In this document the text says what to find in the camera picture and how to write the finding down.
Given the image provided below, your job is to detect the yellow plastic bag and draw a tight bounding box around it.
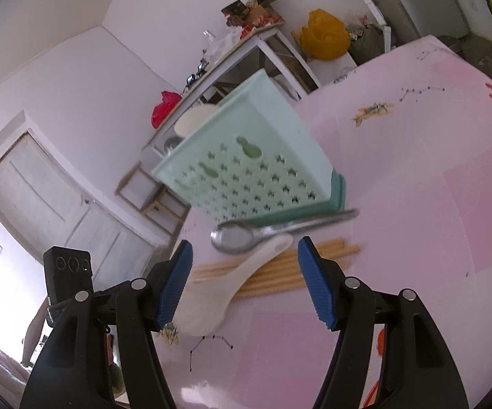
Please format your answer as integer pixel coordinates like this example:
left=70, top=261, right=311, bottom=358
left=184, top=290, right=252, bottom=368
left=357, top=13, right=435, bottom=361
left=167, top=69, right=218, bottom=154
left=291, top=9, right=352, bottom=61

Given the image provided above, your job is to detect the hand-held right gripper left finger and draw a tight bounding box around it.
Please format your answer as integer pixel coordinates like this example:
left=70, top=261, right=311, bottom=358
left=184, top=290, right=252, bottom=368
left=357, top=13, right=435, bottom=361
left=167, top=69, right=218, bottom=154
left=19, top=239, right=194, bottom=409

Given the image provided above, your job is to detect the brown box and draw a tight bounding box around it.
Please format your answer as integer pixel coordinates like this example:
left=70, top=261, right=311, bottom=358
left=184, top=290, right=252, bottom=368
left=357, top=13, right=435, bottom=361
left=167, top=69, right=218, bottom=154
left=221, top=0, right=251, bottom=26

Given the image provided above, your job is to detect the person's left forearm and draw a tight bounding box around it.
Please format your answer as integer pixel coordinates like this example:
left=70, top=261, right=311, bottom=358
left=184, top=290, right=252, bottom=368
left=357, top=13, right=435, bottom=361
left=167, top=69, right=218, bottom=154
left=21, top=296, right=50, bottom=367

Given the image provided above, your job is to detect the bundle of wooden chopsticks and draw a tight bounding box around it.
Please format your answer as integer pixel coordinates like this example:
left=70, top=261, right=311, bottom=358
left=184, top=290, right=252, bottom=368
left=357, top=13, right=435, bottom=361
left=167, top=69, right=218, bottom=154
left=190, top=240, right=361, bottom=300

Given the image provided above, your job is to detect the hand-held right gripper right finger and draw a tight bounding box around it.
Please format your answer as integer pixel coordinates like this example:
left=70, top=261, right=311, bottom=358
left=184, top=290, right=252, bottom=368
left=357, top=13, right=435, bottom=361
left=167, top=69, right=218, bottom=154
left=297, top=235, right=470, bottom=409

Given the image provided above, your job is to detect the wooden chair with dark seat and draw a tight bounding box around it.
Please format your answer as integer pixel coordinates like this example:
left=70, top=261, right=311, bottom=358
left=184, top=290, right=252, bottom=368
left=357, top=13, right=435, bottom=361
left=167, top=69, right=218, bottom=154
left=115, top=164, right=190, bottom=236

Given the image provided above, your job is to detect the clear plastic bag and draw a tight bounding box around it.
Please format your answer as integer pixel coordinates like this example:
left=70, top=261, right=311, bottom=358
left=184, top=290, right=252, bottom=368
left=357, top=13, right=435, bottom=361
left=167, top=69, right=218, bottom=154
left=203, top=28, right=247, bottom=64

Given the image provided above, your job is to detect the dark green bag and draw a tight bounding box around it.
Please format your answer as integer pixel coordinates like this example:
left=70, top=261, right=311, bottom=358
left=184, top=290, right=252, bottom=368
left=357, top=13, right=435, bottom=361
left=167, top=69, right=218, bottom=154
left=348, top=23, right=386, bottom=65

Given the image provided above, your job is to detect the red plastic bag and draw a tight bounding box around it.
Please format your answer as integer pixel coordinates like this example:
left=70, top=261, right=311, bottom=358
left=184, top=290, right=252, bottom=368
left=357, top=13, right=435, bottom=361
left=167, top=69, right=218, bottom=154
left=151, top=90, right=183, bottom=130

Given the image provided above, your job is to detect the mint green utensil holder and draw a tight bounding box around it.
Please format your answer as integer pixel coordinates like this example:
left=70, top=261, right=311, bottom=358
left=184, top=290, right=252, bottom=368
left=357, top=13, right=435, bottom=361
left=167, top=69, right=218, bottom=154
left=151, top=68, right=348, bottom=227

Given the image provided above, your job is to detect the grey refrigerator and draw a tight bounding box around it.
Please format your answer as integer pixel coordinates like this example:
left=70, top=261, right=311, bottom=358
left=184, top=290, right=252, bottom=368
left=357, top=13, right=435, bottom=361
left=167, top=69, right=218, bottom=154
left=374, top=0, right=485, bottom=41

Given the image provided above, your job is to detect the white desk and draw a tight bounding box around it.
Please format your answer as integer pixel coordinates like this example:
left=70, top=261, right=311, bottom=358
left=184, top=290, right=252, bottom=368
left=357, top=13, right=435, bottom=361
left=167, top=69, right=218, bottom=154
left=141, top=23, right=321, bottom=167

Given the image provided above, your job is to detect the white panel door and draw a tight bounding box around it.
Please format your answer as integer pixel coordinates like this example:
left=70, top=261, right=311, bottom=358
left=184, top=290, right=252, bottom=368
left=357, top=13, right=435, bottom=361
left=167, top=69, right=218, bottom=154
left=0, top=111, right=174, bottom=282

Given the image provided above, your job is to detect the white rice paddle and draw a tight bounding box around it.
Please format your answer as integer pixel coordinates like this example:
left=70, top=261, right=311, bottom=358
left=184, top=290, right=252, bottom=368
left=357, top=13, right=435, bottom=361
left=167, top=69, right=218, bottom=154
left=174, top=102, right=222, bottom=138
left=173, top=234, right=294, bottom=336

